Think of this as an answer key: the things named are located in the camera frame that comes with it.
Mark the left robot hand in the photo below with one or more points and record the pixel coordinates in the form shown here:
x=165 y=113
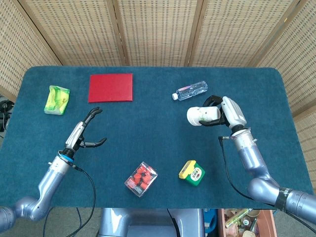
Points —
x=75 y=134

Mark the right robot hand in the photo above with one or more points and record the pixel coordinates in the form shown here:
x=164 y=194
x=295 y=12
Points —
x=234 y=113

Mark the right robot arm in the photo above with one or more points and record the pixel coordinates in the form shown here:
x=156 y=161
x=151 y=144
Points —
x=251 y=158

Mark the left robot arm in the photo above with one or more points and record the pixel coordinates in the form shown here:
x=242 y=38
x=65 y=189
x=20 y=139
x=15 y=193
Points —
x=51 y=177

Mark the green yellow tissue pack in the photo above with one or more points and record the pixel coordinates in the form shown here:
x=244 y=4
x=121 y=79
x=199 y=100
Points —
x=56 y=100

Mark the clear plastic water bottle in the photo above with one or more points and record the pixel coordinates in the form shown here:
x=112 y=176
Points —
x=192 y=90

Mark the red felt mat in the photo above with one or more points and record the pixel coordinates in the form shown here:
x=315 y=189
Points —
x=111 y=87

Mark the green tub with yellow lid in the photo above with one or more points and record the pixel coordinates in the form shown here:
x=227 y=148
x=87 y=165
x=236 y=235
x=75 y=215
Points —
x=195 y=176

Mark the blue table cloth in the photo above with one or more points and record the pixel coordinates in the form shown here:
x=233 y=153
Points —
x=153 y=128

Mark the clear box of red capsules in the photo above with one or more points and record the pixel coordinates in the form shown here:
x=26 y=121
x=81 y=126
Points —
x=140 y=179

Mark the green gold foil packet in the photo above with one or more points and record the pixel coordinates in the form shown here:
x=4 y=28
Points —
x=238 y=217

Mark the blue plastic container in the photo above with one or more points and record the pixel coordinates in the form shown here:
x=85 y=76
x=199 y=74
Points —
x=211 y=219

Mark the rattan folding screen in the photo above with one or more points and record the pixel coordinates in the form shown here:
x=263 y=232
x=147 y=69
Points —
x=160 y=29

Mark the orange storage crate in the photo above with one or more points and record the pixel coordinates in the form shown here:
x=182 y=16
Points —
x=267 y=222

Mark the blue-grey robot torso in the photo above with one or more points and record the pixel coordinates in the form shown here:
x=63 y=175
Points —
x=148 y=222

